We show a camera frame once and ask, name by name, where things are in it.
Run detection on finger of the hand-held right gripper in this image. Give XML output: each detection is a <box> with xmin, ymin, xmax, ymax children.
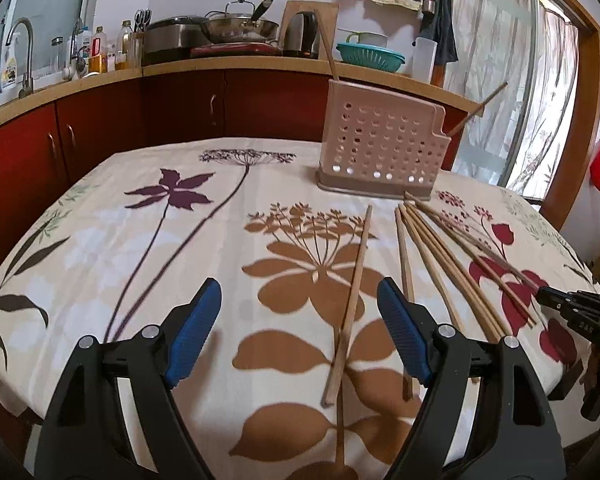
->
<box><xmin>564</xmin><ymin>310</ymin><xmax>600</xmax><ymax>354</ymax></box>
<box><xmin>537</xmin><ymin>285</ymin><xmax>600</xmax><ymax>318</ymax></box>

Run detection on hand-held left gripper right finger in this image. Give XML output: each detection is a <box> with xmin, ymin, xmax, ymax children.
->
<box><xmin>376</xmin><ymin>276</ymin><xmax>567</xmax><ymax>480</ymax></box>

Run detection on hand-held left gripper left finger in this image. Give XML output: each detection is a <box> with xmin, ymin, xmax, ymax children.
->
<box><xmin>32</xmin><ymin>277</ymin><xmax>223</xmax><ymax>480</ymax></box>

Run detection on pink perforated chopstick holder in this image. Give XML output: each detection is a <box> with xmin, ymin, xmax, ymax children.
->
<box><xmin>315</xmin><ymin>79</ymin><xmax>447</xmax><ymax>201</ymax></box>

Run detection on floral print tablecloth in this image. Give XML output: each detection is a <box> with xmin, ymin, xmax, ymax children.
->
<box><xmin>0</xmin><ymin>136</ymin><xmax>600</xmax><ymax>480</ymax></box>

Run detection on red kitchen cabinets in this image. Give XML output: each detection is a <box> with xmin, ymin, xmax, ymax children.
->
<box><xmin>0</xmin><ymin>67</ymin><xmax>481</xmax><ymax>286</ymax></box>

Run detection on sheer white curtain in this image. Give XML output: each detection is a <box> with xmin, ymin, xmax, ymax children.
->
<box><xmin>444</xmin><ymin>0</ymin><xmax>581</xmax><ymax>198</ymax></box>

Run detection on wooden kitchen countertop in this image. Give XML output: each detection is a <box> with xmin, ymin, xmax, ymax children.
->
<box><xmin>0</xmin><ymin>56</ymin><xmax>485</xmax><ymax>135</ymax></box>

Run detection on teal plastic colander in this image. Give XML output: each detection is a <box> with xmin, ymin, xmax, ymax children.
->
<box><xmin>336</xmin><ymin>42</ymin><xmax>406</xmax><ymax>76</ymax></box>

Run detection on red induction cooker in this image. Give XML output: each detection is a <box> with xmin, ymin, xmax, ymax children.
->
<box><xmin>190</xmin><ymin>42</ymin><xmax>284</xmax><ymax>59</ymax></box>

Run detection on amber oil bottle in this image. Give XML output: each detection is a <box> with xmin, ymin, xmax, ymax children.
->
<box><xmin>116</xmin><ymin>20</ymin><xmax>133</xmax><ymax>71</ymax></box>

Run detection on steel rice cooker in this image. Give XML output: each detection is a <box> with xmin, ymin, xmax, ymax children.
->
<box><xmin>142</xmin><ymin>16</ymin><xmax>212</xmax><ymax>66</ymax></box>

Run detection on red label oil bottle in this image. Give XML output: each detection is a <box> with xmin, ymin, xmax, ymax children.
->
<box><xmin>89</xmin><ymin>26</ymin><xmax>108</xmax><ymax>75</ymax></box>

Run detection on white bowl green rim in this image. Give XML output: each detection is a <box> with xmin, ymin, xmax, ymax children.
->
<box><xmin>345</xmin><ymin>31</ymin><xmax>390</xmax><ymax>50</ymax></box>

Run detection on small chrome tap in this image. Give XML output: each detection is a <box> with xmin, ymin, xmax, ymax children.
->
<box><xmin>62</xmin><ymin>18</ymin><xmax>89</xmax><ymax>81</ymax></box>

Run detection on tall chrome faucet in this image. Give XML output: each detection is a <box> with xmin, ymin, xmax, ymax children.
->
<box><xmin>5</xmin><ymin>17</ymin><xmax>36</xmax><ymax>100</ymax></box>

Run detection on steel wok with lid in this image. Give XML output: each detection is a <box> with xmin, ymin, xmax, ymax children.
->
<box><xmin>200</xmin><ymin>0</ymin><xmax>281</xmax><ymax>45</ymax></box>

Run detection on steel electric kettle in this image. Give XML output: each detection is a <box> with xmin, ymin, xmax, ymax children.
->
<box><xmin>282</xmin><ymin>11</ymin><xmax>321</xmax><ymax>59</ymax></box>

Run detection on dark hanging cloth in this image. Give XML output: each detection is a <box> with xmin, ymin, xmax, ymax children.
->
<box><xmin>420</xmin><ymin>0</ymin><xmax>460</xmax><ymax>67</ymax></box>

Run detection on yellow label spray bottle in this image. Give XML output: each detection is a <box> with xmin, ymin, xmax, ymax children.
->
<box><xmin>0</xmin><ymin>45</ymin><xmax>20</xmax><ymax>92</ymax></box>

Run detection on wooden cutting board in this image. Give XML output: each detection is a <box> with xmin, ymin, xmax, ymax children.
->
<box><xmin>279</xmin><ymin>1</ymin><xmax>340</xmax><ymax>62</ymax></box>

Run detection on kitchen window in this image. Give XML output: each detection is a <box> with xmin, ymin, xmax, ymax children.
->
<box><xmin>0</xmin><ymin>0</ymin><xmax>108</xmax><ymax>72</ymax></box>

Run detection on wooden door frame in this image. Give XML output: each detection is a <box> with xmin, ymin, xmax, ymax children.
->
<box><xmin>500</xmin><ymin>0</ymin><xmax>600</xmax><ymax>232</ymax></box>

